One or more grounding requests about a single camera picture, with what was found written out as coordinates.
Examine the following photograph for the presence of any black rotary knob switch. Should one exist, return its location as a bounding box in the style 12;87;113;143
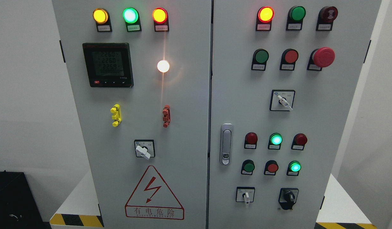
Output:
278;188;299;210

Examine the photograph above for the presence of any grey electrical cabinet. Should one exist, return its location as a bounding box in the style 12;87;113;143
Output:
52;0;382;229

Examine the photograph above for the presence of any red terminal connector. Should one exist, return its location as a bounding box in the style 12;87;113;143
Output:
162;105;171;128

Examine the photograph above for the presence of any white lit indicator lamp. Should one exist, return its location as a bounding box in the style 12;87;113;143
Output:
157;59;170;73

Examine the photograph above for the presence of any dark red lamp left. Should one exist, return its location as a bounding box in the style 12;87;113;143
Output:
245;132;258;145

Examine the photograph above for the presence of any green push button lower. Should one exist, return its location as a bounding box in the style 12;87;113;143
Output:
241;159;255;175

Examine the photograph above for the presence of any green push button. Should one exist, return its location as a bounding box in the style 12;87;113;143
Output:
253;48;269;64
241;159;255;175

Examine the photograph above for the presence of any yellow terminal connector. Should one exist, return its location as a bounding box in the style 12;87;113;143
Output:
110;103;122;127

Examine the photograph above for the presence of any green lit lamp middle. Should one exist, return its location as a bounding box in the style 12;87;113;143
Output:
269;132;283;145

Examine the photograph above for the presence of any green push button upper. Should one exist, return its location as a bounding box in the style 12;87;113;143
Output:
253;48;269;64

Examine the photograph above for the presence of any red push button lower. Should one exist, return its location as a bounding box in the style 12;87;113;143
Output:
263;160;279;176

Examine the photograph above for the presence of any red push button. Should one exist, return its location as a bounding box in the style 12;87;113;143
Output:
263;160;279;176
282;48;299;64

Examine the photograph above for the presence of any red electric hazard sign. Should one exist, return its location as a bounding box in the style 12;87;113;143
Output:
125;165;185;220

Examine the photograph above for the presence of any black digital power meter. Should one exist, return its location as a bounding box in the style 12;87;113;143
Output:
82;43;134;87

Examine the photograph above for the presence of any orange red indicator lamp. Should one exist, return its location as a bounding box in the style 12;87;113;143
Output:
152;7;168;24

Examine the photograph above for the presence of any red lamp right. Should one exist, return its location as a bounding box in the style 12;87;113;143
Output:
293;133;308;146

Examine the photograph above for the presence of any red push button upper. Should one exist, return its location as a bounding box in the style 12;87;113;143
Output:
282;48;299;64

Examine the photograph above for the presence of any green lamp lower right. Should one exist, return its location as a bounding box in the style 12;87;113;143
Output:
287;161;302;176

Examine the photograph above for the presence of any green lit indicator lamp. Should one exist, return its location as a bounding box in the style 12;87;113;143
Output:
123;7;139;24

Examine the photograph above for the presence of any red lit lamp right door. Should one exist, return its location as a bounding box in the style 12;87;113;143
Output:
257;6;274;23

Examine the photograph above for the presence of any yellow indicator lamp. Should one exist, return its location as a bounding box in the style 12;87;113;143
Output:
93;8;109;24

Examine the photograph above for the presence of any red emergency stop button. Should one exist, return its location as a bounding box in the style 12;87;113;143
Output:
311;47;335;68

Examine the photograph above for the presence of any green unlit lamp top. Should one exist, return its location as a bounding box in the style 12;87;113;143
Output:
289;5;306;22

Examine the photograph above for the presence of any red buzzer alarm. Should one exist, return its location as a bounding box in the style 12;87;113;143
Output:
318;6;338;24

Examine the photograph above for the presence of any black box lower left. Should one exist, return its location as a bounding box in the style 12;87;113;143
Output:
0;171;45;229

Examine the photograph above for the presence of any silver door handle lock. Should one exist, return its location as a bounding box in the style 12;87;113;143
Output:
220;123;234;165

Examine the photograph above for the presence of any white selector switch left door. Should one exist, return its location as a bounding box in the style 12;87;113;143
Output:
134;139;155;160

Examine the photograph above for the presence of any white selector switch upper right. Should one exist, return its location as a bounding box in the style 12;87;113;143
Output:
269;89;296;111

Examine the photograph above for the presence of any white selector switch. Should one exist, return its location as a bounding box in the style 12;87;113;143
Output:
269;89;296;111
236;186;255;208

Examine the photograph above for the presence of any white selector switch lower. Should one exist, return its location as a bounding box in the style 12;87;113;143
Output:
236;186;255;208

